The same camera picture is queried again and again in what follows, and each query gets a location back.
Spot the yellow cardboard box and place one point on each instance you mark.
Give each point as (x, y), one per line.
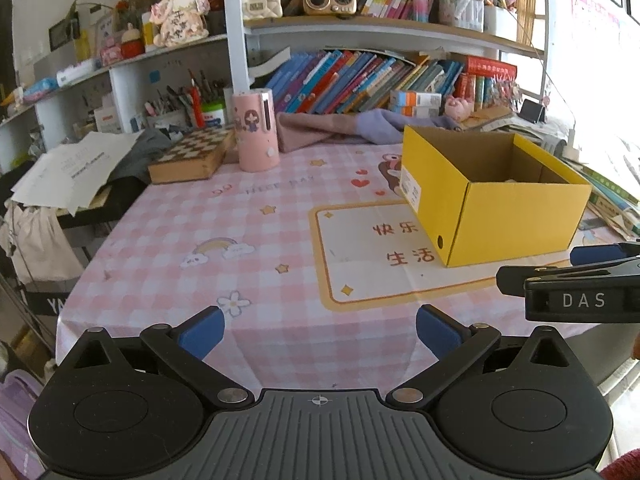
(489, 196)

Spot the pink purple cloth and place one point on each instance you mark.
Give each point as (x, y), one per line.
(378, 127)

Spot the orange white medicine boxes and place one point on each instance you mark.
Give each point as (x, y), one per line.
(415, 104)

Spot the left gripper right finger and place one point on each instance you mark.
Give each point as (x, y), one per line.
(457, 348)

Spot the gold retro radio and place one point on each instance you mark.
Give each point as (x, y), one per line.
(330, 7)

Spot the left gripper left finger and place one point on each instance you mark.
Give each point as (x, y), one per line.
(181, 351)

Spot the white paper sheets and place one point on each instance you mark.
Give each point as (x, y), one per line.
(69, 176)

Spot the pink pig plush decoration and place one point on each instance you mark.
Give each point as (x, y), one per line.
(179, 22)

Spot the green lid jar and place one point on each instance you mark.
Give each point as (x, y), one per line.
(214, 114)

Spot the row of leaning books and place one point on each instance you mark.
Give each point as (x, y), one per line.
(354, 81)

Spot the wooden chess board box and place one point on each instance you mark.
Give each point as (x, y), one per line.
(196, 156)

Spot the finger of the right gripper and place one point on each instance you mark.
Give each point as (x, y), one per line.
(584, 255)

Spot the pink cartoon cylinder container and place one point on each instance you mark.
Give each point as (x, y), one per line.
(255, 130)

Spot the small pink pig figure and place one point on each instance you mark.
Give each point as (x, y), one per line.
(458, 109)

